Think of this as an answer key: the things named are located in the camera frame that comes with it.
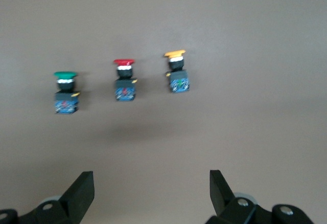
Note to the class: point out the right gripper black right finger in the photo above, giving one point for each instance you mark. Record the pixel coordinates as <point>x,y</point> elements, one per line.
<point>224,203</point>

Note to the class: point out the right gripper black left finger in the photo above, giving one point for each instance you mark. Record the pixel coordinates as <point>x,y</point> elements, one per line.
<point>76,196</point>

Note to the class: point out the yellow mushroom push button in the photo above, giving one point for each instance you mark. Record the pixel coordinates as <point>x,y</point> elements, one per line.
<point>178,80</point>

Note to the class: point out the green mushroom push button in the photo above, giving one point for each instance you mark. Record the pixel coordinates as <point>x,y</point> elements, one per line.
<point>66,98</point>

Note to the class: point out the red mushroom push button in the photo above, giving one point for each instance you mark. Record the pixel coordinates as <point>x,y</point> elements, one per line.
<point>125,91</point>

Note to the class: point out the brown table cover mat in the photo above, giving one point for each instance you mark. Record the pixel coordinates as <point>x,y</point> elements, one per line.
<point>230,119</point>

